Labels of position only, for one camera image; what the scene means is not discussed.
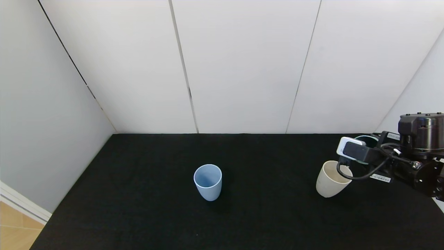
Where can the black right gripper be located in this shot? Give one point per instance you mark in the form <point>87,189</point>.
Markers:
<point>378,177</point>

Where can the teal plastic cup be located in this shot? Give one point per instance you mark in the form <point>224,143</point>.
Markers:
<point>371,140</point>

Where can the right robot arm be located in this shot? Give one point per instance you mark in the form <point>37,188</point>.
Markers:
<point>421,130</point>

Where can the beige plastic cup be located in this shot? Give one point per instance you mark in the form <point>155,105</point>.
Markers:
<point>327,184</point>

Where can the light blue plastic cup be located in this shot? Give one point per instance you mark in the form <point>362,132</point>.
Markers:
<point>208,191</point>

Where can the black table cloth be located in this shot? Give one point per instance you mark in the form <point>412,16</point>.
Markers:
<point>138,194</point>

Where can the white baseboard trim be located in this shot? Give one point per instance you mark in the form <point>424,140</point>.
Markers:
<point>24,205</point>

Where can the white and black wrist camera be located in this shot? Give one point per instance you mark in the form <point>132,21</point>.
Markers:
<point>347,147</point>

